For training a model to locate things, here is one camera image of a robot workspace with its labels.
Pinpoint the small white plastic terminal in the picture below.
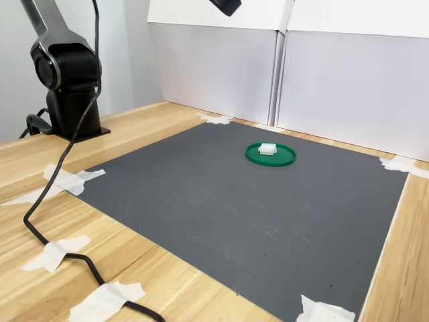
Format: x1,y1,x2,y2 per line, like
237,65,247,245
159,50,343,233
257,142,278,156

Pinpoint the white tape piece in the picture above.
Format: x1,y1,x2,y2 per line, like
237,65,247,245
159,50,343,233
68,280,147,322
196,112,234,125
21,234,92,273
294,294,356,322
379,156,429,178
0,163,107,207

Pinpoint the dark grey mat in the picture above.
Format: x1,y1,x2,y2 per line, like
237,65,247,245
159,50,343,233
65,121,410,322

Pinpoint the long black cable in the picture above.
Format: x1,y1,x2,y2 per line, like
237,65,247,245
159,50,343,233
22,0,166,322

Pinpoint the white partition panel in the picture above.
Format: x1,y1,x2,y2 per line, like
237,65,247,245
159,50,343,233
274,0,429,162
147,0,286,127

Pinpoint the round green lid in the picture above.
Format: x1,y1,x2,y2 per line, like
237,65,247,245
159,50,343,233
245,142,298,168

